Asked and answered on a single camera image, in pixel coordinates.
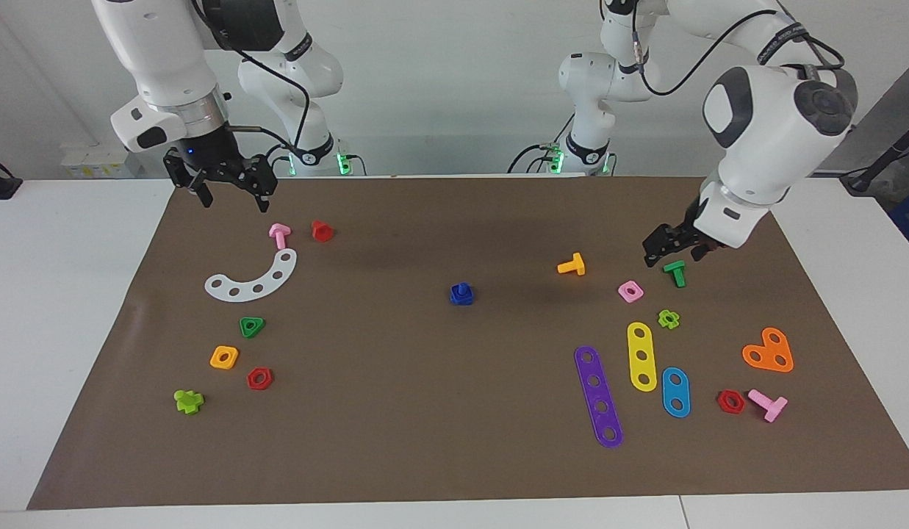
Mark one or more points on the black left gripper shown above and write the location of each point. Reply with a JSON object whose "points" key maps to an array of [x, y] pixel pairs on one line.
{"points": [[682, 236]]}

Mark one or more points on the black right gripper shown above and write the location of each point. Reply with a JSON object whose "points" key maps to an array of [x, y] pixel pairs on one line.
{"points": [[215, 158]]}

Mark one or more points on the blue triangle-head toy screw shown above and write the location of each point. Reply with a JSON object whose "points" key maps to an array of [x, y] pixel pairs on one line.
{"points": [[462, 287]]}

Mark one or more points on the blue square toy nut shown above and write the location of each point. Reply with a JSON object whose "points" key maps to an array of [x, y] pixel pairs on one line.
{"points": [[455, 296]]}

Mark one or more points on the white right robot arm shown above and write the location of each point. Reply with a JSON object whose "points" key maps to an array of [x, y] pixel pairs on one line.
{"points": [[160, 51]]}

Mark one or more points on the green toy screw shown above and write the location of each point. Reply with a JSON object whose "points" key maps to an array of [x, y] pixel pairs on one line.
{"points": [[677, 273]]}

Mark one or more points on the pink square toy nut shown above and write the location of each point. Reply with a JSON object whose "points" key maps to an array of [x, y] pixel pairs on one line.
{"points": [[638, 289]]}

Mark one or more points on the small pink toy screw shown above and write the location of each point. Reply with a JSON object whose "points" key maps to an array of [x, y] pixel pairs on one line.
{"points": [[280, 235]]}

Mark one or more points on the lime cross toy nut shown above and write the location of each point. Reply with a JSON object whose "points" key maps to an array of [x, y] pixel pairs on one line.
{"points": [[674, 322]]}

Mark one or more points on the red toy screw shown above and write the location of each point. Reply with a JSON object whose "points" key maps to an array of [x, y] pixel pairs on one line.
{"points": [[322, 232]]}

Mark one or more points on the orange toy screw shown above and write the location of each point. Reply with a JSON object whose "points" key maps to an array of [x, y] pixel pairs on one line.
{"points": [[572, 266]]}

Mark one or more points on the green triangle toy nut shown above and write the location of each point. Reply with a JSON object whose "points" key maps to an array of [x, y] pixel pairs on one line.
{"points": [[258, 322]]}

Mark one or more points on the orange square toy nut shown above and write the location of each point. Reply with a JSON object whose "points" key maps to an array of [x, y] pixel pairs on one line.
{"points": [[234, 353]]}

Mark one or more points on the red hexagon toy nut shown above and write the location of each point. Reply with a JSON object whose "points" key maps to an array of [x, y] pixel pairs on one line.
{"points": [[268, 382], [740, 405]]}

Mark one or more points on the large pink toy screw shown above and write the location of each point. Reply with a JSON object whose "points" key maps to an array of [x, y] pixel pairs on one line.
{"points": [[770, 405]]}

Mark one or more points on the lime cross-head toy screw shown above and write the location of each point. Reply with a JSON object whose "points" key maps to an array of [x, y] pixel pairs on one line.
{"points": [[187, 402]]}

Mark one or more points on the yellow three-hole strip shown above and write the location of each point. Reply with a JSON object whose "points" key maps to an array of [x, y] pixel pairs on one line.
{"points": [[642, 344]]}

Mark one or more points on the white curved perforated strip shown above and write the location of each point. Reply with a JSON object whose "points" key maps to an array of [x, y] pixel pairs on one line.
{"points": [[245, 292]]}

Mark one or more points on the orange heart-shaped plate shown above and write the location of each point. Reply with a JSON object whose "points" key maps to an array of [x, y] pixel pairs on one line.
{"points": [[770, 353]]}

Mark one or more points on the blue two-hole strip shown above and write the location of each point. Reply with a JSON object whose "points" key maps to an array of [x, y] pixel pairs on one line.
{"points": [[676, 392]]}

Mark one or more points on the purple four-hole strip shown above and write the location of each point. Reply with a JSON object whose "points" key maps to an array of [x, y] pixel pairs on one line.
{"points": [[591, 369]]}

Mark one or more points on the black stand pole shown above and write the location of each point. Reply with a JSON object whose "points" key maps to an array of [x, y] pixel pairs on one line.
{"points": [[888, 154]]}

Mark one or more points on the brown table mat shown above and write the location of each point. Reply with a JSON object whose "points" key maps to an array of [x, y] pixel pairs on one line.
{"points": [[454, 411]]}

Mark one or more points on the white box by wall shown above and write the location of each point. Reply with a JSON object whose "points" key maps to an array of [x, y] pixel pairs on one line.
{"points": [[98, 162]]}

